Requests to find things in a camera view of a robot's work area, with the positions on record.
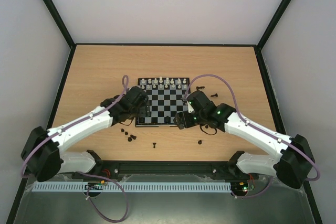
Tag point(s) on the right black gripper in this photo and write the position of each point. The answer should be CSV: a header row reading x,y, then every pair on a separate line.
x,y
184,119

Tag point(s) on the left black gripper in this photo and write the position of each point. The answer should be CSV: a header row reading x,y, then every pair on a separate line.
x,y
145,112

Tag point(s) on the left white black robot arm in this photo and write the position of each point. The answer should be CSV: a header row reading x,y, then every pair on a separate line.
x,y
44,152

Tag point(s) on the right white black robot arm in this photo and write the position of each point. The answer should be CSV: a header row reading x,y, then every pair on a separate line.
x,y
288,158

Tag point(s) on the left circuit board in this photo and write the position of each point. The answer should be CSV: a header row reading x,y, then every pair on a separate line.
x,y
100,186

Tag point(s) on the circuit board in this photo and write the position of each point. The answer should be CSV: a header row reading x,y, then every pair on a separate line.
x,y
242,187
100,186

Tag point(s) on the right circuit board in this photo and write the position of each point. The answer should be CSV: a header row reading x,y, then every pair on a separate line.
x,y
242,187

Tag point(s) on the black and silver chessboard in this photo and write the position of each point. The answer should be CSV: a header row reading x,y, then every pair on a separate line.
x,y
164,102

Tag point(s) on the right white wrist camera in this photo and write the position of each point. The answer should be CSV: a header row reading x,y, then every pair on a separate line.
x,y
190,108

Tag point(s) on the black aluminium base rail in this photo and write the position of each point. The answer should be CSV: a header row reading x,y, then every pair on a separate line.
x,y
215,170

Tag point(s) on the light blue slotted cable duct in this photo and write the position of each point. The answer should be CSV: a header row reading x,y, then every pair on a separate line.
x,y
136,187

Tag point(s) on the left black frame post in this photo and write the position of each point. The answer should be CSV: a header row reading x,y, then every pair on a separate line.
x,y
59,22

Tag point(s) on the black frame post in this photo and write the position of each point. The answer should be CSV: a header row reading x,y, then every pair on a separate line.
x,y
59,22
273,23

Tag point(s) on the right black frame post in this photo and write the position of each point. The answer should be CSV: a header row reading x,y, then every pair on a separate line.
x,y
273,23

